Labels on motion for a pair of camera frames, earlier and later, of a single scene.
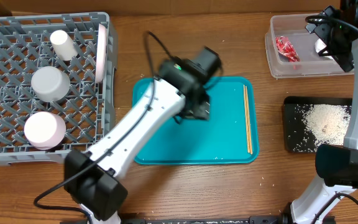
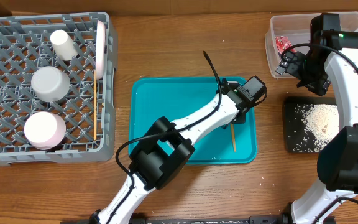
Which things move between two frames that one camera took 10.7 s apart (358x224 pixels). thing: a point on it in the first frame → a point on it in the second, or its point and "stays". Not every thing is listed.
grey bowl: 50,84 stays
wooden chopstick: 245,114 → 94,105
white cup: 63,46 stays
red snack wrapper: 286,49 stays
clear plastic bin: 310,64 stays
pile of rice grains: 329,123 stays
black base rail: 251,219 stays
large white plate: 101,53 stays
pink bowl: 44,130 stays
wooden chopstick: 249,122 → 234,139
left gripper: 198,109 → 229,125
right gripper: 322,28 → 319,84
